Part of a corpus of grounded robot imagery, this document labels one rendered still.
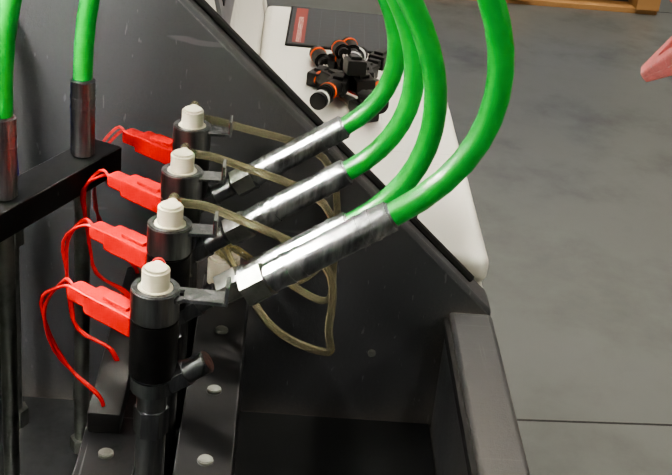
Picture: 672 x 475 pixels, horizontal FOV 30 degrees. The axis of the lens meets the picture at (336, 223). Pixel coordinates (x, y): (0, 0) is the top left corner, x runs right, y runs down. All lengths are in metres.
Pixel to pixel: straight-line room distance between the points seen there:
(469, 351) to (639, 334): 2.03
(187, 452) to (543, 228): 2.68
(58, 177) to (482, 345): 0.37
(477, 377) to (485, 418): 0.05
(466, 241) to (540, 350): 1.78
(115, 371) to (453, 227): 0.40
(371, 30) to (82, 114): 0.79
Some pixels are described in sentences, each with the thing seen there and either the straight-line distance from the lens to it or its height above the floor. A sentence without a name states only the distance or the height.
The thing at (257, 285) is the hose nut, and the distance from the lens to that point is 0.70.
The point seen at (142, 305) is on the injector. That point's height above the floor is 1.13.
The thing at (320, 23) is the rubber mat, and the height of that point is 0.98.
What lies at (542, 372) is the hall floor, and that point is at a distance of 2.82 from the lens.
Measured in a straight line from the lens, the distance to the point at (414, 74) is 0.82.
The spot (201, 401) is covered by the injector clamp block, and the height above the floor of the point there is 0.98.
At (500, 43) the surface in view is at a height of 1.29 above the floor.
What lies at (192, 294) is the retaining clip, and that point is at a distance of 0.72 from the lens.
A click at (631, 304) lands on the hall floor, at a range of 3.17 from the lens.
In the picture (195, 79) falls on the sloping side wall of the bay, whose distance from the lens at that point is 0.99.
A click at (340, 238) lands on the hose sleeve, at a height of 1.17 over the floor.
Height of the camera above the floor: 1.49
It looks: 27 degrees down
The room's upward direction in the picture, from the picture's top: 6 degrees clockwise
